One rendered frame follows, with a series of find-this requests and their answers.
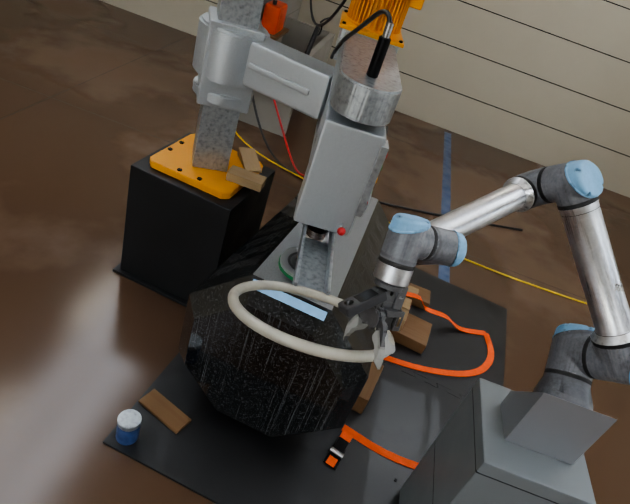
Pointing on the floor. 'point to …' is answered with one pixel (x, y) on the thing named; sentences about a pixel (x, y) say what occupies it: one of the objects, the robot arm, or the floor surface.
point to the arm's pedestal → (491, 463)
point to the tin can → (128, 427)
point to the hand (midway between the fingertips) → (357, 354)
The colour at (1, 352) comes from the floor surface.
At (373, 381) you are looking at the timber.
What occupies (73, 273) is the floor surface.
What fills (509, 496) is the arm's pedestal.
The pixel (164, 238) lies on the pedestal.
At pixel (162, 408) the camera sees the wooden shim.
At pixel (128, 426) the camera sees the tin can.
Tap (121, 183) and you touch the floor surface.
